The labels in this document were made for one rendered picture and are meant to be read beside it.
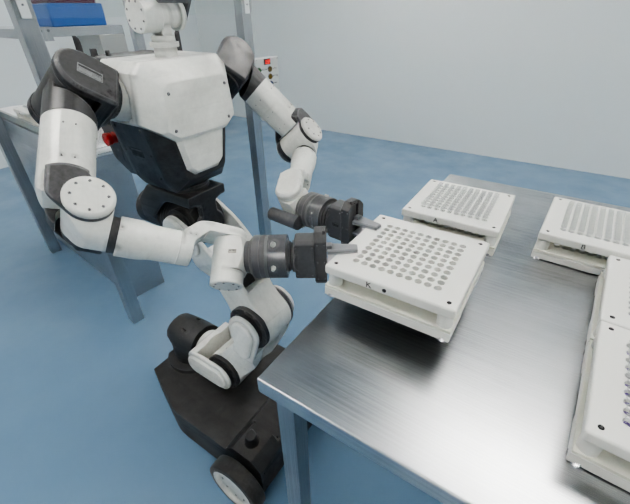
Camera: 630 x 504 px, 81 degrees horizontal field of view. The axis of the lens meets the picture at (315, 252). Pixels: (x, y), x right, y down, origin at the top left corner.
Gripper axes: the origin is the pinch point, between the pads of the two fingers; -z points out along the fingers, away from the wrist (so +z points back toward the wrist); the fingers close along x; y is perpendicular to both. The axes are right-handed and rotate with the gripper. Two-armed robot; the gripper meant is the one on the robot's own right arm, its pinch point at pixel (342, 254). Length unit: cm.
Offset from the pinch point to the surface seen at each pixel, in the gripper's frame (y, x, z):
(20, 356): -58, 91, 152
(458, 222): -20.6, 4.2, -29.8
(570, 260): -11, 10, -54
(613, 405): 30.8, 5.1, -35.0
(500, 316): 5.7, 11.8, -31.5
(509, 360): 17.0, 11.9, -28.7
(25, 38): -78, -39, 103
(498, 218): -22.4, 4.3, -40.3
